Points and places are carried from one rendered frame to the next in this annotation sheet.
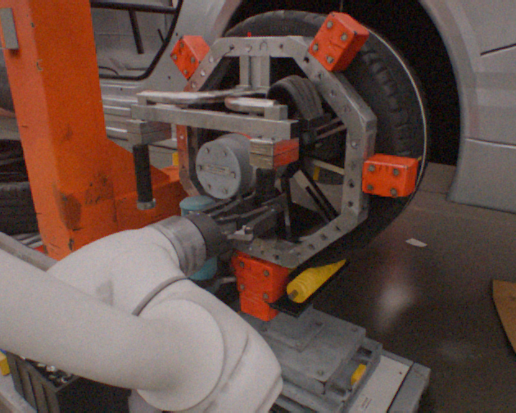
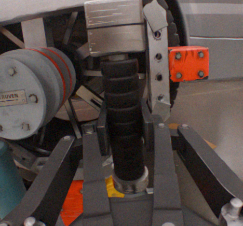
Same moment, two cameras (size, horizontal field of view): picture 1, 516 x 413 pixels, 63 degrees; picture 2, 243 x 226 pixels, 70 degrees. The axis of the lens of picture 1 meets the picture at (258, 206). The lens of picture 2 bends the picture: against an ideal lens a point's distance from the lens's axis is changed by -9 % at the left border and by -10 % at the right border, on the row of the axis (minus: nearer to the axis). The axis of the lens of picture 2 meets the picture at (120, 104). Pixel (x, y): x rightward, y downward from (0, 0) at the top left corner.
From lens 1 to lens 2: 0.61 m
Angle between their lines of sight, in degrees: 32
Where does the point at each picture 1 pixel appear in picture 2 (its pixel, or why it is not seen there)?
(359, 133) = (161, 22)
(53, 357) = not seen: outside the picture
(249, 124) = not seen: outside the picture
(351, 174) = (158, 67)
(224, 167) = (17, 92)
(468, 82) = not seen: outside the picture
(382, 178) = (189, 63)
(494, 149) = (207, 41)
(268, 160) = (134, 33)
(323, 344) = not seen: hidden behind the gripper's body
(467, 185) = not seen: hidden behind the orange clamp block
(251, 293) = (72, 211)
